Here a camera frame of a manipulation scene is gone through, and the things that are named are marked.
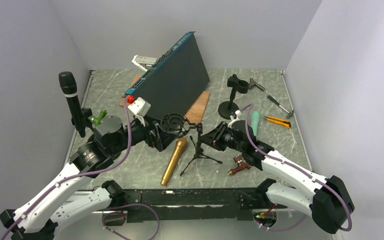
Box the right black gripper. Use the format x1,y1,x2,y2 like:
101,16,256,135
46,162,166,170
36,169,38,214
199,121,245,153

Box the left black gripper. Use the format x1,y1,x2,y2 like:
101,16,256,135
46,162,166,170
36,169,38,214
108,113,179,156

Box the black tripod shock mount stand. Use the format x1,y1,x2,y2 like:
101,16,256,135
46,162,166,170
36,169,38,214
160,113,223,176

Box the gold microphone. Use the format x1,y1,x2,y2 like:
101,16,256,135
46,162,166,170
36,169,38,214
160,137,188,186

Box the black round base mic stand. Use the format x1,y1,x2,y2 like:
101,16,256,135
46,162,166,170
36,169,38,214
217,74,249,120

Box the teal green microphone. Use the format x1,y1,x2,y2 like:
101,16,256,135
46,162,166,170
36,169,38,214
249,111,260,137

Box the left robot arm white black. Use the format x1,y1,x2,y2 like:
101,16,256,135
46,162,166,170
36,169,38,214
0,116,175,240

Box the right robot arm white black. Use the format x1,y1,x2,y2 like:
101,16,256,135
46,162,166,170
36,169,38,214
201,120,355,234

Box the black stand with black microphone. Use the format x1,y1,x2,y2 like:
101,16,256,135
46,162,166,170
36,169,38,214
71,108,96,138

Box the black microphone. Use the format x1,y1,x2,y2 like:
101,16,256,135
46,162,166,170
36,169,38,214
58,71,86,138

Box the wooden board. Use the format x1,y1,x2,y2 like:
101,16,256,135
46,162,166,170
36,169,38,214
118,74,211,124

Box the green plastic faucet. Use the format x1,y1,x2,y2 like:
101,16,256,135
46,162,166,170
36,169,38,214
88,109,107,126

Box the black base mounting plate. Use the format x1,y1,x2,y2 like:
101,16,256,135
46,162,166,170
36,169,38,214
90,188,296,223

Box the yellow utility knife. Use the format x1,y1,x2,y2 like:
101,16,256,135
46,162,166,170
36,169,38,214
264,116,292,129

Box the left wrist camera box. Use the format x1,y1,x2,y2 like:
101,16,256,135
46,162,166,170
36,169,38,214
127,97,151,127

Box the blue network switch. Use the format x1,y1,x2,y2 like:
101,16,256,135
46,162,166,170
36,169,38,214
124,31,210,118

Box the white metal bracket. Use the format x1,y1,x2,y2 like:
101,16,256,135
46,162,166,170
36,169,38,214
131,55,157,72

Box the small black handled hammer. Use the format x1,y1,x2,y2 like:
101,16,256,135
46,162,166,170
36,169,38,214
267,95,294,119

